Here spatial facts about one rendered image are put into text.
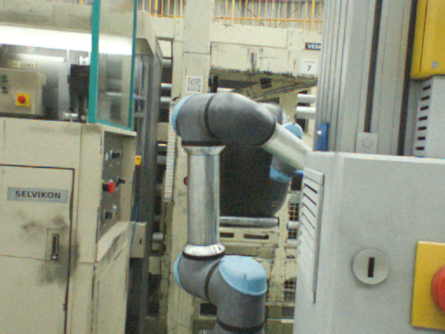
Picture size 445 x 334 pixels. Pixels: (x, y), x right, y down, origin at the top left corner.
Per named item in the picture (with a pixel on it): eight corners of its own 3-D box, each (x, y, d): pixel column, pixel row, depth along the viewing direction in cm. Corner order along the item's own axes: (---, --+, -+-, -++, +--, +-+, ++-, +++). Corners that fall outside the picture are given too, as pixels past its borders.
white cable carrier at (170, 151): (163, 202, 173) (169, 101, 171) (164, 200, 178) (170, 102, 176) (173, 203, 174) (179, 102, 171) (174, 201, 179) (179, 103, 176)
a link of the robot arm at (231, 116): (252, 80, 79) (343, 155, 113) (215, 83, 86) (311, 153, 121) (237, 130, 77) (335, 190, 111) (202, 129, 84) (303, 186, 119)
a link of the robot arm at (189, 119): (207, 314, 91) (207, 90, 84) (169, 294, 101) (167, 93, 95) (239, 297, 100) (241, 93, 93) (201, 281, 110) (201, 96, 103)
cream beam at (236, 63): (209, 70, 196) (211, 42, 195) (208, 78, 221) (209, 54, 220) (321, 78, 200) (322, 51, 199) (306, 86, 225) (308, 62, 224)
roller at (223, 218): (203, 223, 166) (204, 213, 166) (203, 222, 171) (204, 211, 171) (279, 227, 169) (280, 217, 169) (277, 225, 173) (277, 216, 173)
